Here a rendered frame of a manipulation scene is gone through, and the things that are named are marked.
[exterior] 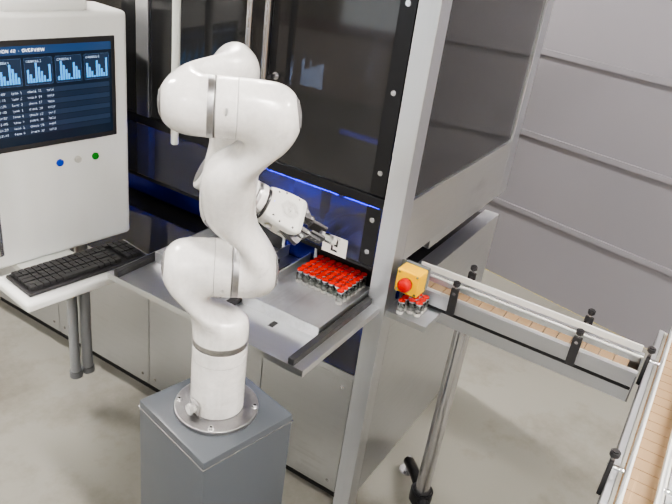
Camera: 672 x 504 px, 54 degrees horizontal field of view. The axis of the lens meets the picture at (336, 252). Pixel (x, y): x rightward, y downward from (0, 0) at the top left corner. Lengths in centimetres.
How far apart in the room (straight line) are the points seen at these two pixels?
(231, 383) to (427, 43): 93
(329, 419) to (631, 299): 216
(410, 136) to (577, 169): 224
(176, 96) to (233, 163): 15
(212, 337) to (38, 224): 100
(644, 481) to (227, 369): 90
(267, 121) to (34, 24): 114
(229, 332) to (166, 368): 136
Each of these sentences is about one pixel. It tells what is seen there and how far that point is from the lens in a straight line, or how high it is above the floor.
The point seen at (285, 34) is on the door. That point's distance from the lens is 193.
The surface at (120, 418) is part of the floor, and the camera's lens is 286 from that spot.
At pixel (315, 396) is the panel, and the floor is 45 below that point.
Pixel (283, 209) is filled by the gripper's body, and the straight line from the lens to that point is 154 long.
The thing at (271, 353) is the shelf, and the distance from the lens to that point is 172.
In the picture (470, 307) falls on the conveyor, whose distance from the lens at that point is 196.
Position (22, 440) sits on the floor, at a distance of 283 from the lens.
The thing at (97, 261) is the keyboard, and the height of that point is 83.
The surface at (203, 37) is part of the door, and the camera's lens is 212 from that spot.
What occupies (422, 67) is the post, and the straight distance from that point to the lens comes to 171.
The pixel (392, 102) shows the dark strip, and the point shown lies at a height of 148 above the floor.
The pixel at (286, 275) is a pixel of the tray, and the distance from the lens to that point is 205.
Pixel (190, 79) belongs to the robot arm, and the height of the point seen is 164.
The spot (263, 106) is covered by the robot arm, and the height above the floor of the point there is 161.
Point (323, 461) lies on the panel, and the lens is 242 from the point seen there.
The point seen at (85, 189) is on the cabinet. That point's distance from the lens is 229.
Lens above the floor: 189
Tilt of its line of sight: 27 degrees down
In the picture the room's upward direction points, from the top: 8 degrees clockwise
